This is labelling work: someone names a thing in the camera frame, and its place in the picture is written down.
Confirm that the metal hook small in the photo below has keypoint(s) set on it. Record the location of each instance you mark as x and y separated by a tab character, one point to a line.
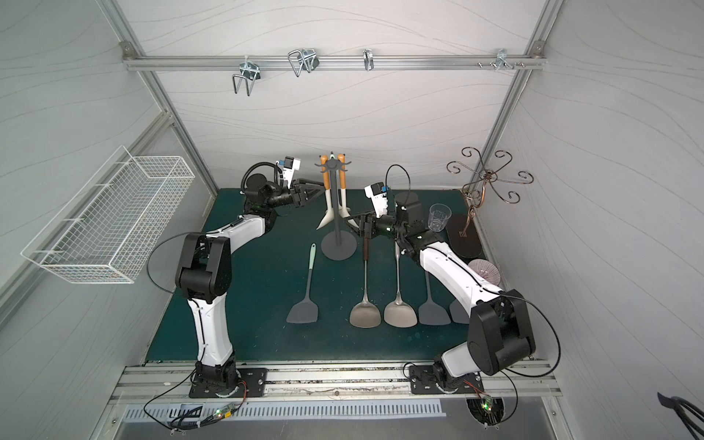
368	60

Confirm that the metal hook middle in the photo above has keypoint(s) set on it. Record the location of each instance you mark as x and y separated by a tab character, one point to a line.
303	60

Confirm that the aluminium top rail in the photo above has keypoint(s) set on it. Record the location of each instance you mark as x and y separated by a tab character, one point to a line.
328	63

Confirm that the striped ceramic bowl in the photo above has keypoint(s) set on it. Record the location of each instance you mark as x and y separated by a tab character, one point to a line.
487	270

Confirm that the green mat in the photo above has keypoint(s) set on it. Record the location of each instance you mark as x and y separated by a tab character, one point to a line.
269	278

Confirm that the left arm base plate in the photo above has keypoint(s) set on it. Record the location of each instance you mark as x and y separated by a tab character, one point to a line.
247	382

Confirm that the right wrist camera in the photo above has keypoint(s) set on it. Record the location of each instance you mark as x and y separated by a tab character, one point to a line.
378	195

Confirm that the grey utensil rack stand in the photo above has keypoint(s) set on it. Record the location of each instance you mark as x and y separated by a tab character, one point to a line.
339	244

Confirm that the metal hook right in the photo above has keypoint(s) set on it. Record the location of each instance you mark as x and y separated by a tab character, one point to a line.
501	62

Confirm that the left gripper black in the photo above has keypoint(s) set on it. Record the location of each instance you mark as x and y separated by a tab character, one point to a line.
298	196

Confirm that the grey spatula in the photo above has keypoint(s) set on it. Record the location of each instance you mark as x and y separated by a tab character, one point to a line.
305	311

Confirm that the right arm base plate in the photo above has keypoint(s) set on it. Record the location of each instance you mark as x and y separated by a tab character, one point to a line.
423	381

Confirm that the aluminium front rail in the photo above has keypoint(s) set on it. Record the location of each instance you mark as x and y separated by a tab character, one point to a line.
323	380

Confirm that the white spoon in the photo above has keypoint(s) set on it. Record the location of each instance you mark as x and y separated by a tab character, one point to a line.
344	190
329	214

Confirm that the white vent strip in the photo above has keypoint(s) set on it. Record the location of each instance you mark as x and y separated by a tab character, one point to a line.
292	410

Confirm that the grey spatula mint handle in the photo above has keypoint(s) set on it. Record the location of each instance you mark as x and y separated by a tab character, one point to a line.
430	313
458	313

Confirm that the metal hook left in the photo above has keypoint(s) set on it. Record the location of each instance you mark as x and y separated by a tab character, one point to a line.
249	74

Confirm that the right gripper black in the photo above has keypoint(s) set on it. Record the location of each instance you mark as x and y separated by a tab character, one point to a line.
368	225

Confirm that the aluminium rail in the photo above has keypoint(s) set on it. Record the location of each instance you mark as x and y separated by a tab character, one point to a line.
328	63
323	380

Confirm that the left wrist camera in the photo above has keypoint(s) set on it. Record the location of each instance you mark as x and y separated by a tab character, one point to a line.
288	166

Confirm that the white wire basket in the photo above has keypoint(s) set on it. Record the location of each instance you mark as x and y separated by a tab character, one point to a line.
105	233

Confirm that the clear drinking glass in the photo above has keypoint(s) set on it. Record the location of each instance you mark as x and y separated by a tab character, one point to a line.
439	215

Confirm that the copper mug tree stand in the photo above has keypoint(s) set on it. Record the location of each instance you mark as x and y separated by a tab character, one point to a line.
461	230

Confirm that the black object at corner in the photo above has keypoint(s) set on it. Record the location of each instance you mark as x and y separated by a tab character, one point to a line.
689	413

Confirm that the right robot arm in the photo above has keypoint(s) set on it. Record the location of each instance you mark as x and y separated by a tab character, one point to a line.
500	330

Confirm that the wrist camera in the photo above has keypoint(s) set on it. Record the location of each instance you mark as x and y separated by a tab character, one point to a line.
378	195
288	166

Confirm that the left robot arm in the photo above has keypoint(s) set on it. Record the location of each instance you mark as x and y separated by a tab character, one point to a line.
204	270

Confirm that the steel turner wood handle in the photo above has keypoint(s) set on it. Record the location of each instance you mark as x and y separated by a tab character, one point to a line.
365	314

